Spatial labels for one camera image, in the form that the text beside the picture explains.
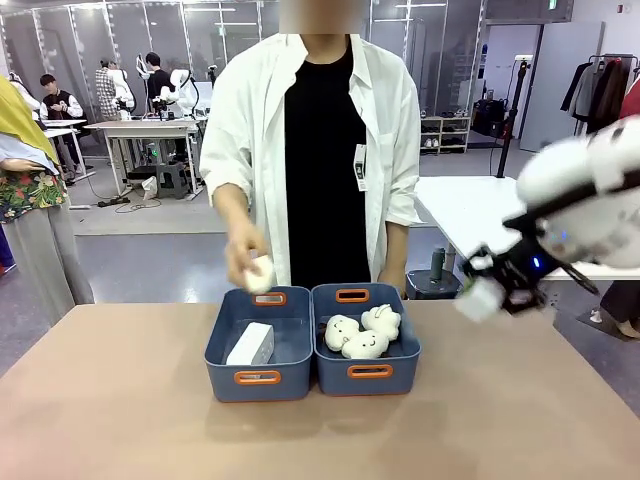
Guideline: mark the white background desk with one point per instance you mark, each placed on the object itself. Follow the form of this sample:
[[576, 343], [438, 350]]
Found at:
[[145, 129]]

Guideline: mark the white black name badge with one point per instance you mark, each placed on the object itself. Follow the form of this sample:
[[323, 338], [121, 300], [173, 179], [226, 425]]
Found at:
[[360, 167]]

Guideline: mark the person in white shirt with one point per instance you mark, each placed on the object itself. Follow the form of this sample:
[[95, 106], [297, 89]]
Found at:
[[325, 175]]

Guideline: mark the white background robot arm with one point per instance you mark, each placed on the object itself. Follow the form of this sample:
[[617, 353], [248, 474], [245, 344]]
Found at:
[[125, 95], [180, 90]]

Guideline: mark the grey step stool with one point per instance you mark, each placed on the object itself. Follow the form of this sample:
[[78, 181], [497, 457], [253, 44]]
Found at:
[[172, 180]]

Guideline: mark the black tripod stand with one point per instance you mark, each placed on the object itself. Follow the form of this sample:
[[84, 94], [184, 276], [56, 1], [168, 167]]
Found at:
[[512, 115]]

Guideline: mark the person in varsity jacket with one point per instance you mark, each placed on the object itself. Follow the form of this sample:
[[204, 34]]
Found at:
[[60, 102]]

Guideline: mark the person's left hand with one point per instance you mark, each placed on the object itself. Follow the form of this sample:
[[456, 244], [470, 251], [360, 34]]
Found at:
[[392, 280]]

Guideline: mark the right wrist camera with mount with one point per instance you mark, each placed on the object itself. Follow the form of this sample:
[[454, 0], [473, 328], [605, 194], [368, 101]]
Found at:
[[481, 262]]

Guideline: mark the floral shirt on mannequin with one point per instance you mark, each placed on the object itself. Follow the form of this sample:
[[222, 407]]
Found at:
[[30, 192]]

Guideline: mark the person in plaid shirt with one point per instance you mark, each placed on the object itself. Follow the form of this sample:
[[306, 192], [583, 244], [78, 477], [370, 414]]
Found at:
[[107, 90]]

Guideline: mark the wooden shoe rack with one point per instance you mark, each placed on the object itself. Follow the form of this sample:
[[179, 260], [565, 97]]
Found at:
[[445, 134]]

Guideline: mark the yellow cloth on mannequin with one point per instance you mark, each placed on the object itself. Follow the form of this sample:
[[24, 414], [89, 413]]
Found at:
[[20, 120]]

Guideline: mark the black floor power strip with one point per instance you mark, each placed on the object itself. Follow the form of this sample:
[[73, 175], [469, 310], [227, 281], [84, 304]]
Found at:
[[114, 202]]

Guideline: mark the person's right forearm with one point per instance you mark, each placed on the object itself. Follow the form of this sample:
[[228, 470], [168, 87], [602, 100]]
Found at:
[[232, 210]]

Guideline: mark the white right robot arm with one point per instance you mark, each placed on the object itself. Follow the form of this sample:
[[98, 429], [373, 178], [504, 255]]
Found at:
[[590, 200]]

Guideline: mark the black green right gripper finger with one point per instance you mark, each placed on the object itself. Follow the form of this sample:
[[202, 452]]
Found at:
[[471, 272], [520, 301]]

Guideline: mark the grey green water bottle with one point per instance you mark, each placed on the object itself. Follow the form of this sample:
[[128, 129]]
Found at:
[[438, 262]]

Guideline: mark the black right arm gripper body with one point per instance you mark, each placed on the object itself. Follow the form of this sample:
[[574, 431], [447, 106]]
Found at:
[[520, 265]]

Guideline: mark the person's right hand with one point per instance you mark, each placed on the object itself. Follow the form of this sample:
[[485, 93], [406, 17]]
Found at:
[[242, 255]]

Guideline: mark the person's left forearm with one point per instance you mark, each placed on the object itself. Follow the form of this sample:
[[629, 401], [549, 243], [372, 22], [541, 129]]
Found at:
[[396, 245]]

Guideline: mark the white background table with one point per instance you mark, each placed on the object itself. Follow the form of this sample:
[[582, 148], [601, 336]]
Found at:
[[465, 210]]

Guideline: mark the person in black top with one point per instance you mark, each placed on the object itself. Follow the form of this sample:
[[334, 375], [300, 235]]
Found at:
[[157, 80]]

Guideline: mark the white cloud plush toy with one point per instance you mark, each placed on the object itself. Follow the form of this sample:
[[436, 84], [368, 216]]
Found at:
[[381, 321], [341, 331], [366, 345], [260, 275]]

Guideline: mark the grey mannequin trousers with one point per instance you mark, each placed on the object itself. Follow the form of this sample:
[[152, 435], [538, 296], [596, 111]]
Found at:
[[50, 260]]

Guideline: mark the black equipment case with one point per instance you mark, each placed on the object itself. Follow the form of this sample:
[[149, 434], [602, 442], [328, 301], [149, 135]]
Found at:
[[490, 117]]

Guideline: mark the blue red garment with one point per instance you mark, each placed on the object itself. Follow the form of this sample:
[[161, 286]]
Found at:
[[5, 250]]

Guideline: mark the bystander legs dark trousers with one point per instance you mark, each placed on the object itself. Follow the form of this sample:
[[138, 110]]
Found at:
[[620, 310]]

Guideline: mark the clothes rack with dark coats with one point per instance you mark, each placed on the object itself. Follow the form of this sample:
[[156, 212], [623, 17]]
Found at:
[[600, 95]]

